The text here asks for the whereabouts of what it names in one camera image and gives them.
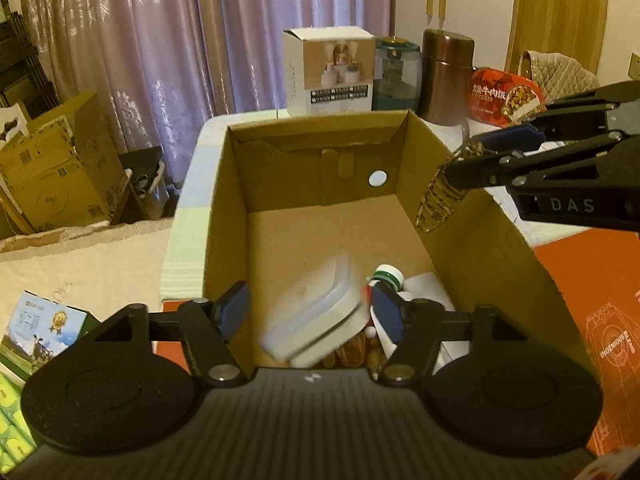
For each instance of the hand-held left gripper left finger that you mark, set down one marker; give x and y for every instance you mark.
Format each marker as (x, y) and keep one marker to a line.
(231, 307)

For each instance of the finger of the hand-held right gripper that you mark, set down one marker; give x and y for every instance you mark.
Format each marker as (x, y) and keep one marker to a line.
(480, 172)
(525, 136)

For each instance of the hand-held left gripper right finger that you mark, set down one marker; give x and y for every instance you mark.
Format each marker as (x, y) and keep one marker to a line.
(387, 310)

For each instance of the green white small bottle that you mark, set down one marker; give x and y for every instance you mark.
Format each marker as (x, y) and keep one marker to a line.
(387, 276)

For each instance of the white plastic container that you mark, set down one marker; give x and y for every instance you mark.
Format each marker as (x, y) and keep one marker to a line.
(320, 305)

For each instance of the cardboard box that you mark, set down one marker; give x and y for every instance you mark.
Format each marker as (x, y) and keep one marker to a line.
(310, 240)

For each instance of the red food packet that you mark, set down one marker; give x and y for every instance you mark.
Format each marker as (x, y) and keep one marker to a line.
(505, 95)

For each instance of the beige quilted bag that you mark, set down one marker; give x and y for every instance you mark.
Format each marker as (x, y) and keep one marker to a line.
(560, 75)

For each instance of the light striped blanket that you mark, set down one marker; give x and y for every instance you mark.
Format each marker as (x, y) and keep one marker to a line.
(187, 240)

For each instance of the brown metal canister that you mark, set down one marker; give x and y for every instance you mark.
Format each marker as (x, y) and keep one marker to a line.
(445, 77)

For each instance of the wooden door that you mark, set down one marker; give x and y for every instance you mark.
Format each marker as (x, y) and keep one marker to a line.
(555, 10)

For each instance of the white product box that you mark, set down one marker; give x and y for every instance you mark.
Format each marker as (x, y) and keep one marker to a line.
(330, 70)

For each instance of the blue green printed carton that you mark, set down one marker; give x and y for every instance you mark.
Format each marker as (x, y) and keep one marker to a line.
(35, 330)

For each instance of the stacked cardboard boxes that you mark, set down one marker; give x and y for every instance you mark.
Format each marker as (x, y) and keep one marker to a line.
(55, 170)

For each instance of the green printed packet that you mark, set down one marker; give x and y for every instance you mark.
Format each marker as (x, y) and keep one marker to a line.
(12, 420)

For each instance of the purple curtain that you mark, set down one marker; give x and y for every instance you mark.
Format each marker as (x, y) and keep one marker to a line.
(175, 35)

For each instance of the wall switch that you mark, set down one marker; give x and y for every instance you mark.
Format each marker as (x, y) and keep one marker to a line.
(635, 66)

